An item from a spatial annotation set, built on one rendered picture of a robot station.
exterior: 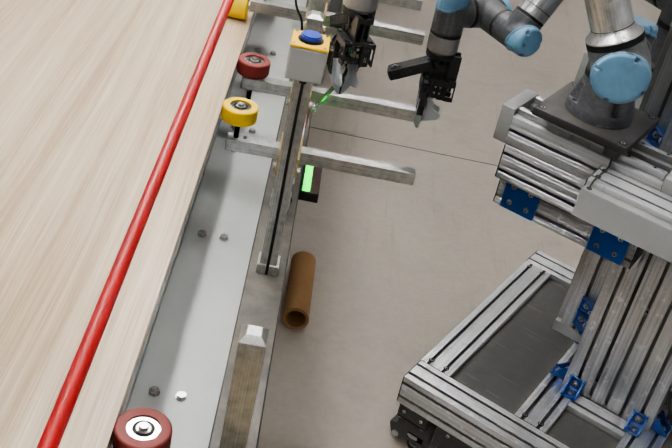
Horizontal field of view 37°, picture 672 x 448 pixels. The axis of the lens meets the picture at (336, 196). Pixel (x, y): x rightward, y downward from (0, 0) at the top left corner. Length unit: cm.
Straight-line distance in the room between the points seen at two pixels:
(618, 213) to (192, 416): 96
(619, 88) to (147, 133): 95
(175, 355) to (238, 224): 49
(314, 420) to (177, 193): 106
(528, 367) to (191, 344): 115
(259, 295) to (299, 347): 100
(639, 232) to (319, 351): 119
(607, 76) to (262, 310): 82
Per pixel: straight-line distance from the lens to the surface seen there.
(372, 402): 292
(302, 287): 312
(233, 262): 225
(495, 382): 278
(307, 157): 230
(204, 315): 210
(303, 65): 184
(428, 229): 369
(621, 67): 208
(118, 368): 155
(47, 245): 178
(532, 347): 294
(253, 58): 249
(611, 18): 207
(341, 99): 250
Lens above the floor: 195
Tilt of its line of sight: 31 degrees down
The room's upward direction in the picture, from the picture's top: 13 degrees clockwise
